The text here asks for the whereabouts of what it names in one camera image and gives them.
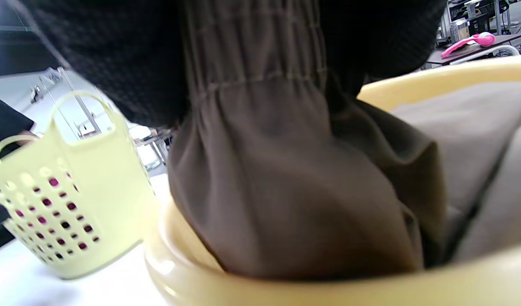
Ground yellow perforated plastic basket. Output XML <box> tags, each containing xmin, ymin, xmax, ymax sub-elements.
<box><xmin>0</xmin><ymin>90</ymin><xmax>159</xmax><ymax>280</ymax></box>

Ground tan shorts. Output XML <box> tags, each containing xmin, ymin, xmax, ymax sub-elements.
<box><xmin>167</xmin><ymin>0</ymin><xmax>521</xmax><ymax>281</ymax></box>

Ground person's left hand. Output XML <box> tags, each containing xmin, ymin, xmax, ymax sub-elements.
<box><xmin>0</xmin><ymin>94</ymin><xmax>36</xmax><ymax>255</ymax></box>

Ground pink handled roller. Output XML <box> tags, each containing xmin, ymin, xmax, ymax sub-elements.
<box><xmin>440</xmin><ymin>32</ymin><xmax>496</xmax><ymax>59</ymax></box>

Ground person's right hand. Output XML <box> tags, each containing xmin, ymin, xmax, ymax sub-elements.
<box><xmin>27</xmin><ymin>0</ymin><xmax>448</xmax><ymax>128</ymax></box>

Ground white cart with brown top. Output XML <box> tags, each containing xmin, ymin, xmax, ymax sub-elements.
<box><xmin>426</xmin><ymin>33</ymin><xmax>521</xmax><ymax>68</ymax></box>

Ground yellow round plastic basin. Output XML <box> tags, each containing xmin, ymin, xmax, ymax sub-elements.
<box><xmin>144</xmin><ymin>55</ymin><xmax>521</xmax><ymax>306</ymax></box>

